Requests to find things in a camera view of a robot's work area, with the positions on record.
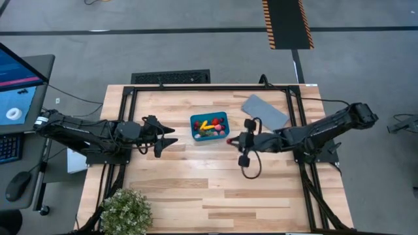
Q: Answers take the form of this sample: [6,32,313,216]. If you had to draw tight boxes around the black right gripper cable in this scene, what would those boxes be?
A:
[240,116,263,180]

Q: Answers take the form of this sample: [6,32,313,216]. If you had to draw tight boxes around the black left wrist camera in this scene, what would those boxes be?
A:
[114,121,142,143]

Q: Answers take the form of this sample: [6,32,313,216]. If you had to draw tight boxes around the teal plastic container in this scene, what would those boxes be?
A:
[189,111,231,142]

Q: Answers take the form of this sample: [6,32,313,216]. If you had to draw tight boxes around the computer monitor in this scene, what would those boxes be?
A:
[0,42,50,127]

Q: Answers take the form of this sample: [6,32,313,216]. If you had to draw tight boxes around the grey desk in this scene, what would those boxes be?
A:
[0,54,56,212]

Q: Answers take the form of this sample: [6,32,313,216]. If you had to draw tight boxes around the grey folded cloth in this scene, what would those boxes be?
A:
[240,94,291,132]

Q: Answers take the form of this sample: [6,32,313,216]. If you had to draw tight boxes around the black aluminium table frame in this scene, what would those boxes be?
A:
[73,83,355,235]

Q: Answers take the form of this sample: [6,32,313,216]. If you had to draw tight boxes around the black keyboard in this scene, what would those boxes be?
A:
[0,133,24,165]

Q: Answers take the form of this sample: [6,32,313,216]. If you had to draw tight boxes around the black chair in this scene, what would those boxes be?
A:
[0,209,24,235]

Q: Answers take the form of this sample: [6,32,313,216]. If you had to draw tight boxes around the white tape roll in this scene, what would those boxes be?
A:
[5,107,24,121]

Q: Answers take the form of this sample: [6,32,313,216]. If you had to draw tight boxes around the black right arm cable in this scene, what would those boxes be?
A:
[287,94,352,109]

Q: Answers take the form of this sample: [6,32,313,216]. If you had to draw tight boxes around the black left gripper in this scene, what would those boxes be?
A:
[140,114,179,159]

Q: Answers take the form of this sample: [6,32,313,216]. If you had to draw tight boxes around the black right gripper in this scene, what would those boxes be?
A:
[232,118,259,168]

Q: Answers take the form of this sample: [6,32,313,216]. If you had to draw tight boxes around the green potted plant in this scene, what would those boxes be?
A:
[99,187,153,235]

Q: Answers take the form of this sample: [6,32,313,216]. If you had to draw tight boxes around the black orange striped floor mat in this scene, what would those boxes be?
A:
[261,0,315,50]

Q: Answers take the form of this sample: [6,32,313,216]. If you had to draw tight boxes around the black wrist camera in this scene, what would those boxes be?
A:
[253,132,278,153]
[114,121,142,143]

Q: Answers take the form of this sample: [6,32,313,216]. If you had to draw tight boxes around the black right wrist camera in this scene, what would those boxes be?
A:
[253,132,278,153]

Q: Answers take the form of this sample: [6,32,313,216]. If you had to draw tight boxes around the white box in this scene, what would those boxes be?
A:
[66,147,89,175]

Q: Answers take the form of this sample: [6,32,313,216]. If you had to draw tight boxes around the black computer mouse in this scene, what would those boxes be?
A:
[5,170,33,202]

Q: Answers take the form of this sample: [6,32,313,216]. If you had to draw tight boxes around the black perforated floor panel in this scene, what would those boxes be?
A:
[130,69,212,85]

